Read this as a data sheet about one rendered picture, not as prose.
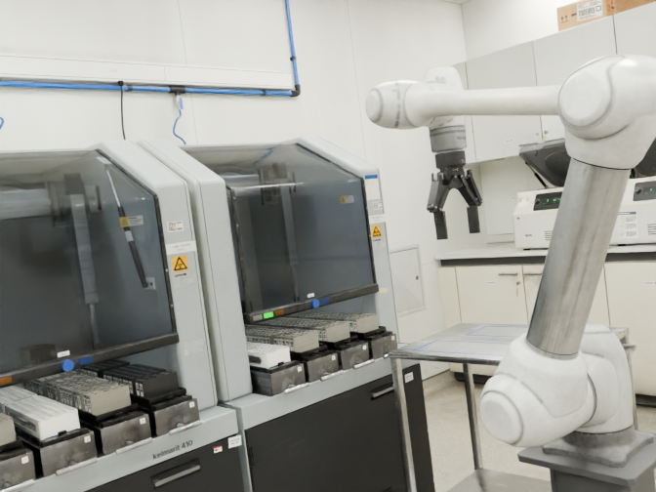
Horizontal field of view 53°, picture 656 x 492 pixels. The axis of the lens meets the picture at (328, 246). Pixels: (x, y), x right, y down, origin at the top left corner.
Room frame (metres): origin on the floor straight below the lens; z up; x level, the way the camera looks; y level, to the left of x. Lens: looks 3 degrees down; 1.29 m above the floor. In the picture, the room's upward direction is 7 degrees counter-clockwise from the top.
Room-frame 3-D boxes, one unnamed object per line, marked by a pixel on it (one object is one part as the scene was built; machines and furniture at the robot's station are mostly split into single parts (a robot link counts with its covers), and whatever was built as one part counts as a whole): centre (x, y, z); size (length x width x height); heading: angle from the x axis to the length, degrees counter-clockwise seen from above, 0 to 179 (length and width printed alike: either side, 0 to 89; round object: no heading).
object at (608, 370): (1.42, -0.53, 0.87); 0.18 x 0.16 x 0.22; 125
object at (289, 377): (2.32, 0.39, 0.78); 0.73 x 0.14 x 0.09; 42
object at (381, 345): (2.62, 0.05, 0.78); 0.73 x 0.14 x 0.09; 42
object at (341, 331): (2.35, 0.01, 0.85); 0.12 x 0.02 x 0.06; 131
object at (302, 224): (2.47, 0.22, 1.28); 0.61 x 0.51 x 0.63; 132
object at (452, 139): (1.65, -0.33, 1.43); 0.09 x 0.09 x 0.06
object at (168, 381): (1.88, 0.54, 0.85); 0.12 x 0.02 x 0.06; 132
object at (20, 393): (1.98, 1.04, 0.83); 0.30 x 0.10 x 0.06; 42
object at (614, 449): (1.44, -0.55, 0.73); 0.22 x 0.18 x 0.06; 132
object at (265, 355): (2.22, 0.30, 0.83); 0.30 x 0.10 x 0.06; 42
